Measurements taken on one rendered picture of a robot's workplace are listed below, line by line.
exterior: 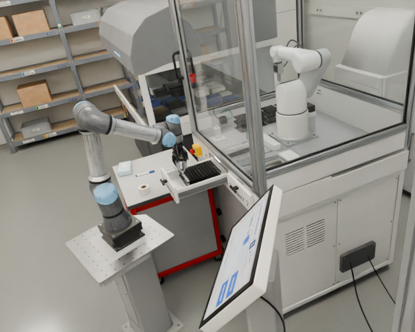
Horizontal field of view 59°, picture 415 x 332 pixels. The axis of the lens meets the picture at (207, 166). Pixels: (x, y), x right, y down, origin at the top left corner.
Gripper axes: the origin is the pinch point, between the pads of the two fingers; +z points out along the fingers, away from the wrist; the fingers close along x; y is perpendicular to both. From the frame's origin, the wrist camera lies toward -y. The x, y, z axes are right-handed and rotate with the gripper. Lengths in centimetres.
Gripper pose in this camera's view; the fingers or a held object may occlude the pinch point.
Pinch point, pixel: (182, 169)
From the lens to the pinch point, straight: 222.4
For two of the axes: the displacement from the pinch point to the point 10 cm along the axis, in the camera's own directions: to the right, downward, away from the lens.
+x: 9.2, -2.8, 2.6
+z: 1.4, 8.7, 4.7
